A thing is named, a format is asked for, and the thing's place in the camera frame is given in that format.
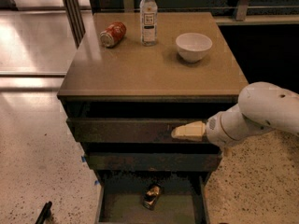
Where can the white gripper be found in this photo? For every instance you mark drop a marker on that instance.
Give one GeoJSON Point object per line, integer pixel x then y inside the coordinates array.
{"type": "Point", "coordinates": [214, 131]}

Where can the orange soda can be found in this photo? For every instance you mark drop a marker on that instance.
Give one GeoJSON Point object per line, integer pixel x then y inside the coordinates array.
{"type": "Point", "coordinates": [151, 196]}

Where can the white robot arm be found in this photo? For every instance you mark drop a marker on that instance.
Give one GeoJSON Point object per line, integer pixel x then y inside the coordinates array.
{"type": "Point", "coordinates": [261, 107]}

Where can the middle drawer front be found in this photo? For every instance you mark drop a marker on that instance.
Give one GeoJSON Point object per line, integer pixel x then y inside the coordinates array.
{"type": "Point", "coordinates": [155, 162]}

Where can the open bottom drawer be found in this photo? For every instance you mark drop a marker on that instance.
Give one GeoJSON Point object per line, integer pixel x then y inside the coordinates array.
{"type": "Point", "coordinates": [182, 200]}

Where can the grey drawer cabinet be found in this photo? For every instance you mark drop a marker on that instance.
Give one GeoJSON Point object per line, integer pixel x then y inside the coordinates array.
{"type": "Point", "coordinates": [131, 81]}

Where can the top drawer front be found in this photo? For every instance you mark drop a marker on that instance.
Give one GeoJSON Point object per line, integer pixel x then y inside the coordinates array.
{"type": "Point", "coordinates": [96, 130]}

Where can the red soda can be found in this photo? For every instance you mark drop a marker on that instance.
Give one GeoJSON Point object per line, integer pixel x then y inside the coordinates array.
{"type": "Point", "coordinates": [113, 34]}

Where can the white ceramic bowl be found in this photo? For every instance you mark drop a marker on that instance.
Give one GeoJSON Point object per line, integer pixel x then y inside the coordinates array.
{"type": "Point", "coordinates": [193, 47]}

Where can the blue tape piece lower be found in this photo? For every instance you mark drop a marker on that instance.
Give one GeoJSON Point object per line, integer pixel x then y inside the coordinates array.
{"type": "Point", "coordinates": [96, 182]}

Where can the blue tape piece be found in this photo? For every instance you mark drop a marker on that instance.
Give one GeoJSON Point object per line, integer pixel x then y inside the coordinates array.
{"type": "Point", "coordinates": [96, 182]}
{"type": "Point", "coordinates": [83, 159]}

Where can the blue tape piece upper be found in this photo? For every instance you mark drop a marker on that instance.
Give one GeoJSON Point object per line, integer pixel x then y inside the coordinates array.
{"type": "Point", "coordinates": [83, 159]}

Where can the background railing ledge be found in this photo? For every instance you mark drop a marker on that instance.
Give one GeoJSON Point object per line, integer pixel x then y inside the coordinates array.
{"type": "Point", "coordinates": [226, 11]}

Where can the clear plastic water bottle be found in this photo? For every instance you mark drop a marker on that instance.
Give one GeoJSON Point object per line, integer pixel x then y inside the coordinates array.
{"type": "Point", "coordinates": [148, 22]}

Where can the black object on floor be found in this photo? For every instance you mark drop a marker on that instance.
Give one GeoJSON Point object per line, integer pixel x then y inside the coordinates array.
{"type": "Point", "coordinates": [45, 213]}

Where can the metal window frame post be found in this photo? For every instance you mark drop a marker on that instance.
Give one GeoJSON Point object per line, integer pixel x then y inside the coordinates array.
{"type": "Point", "coordinates": [73, 13]}

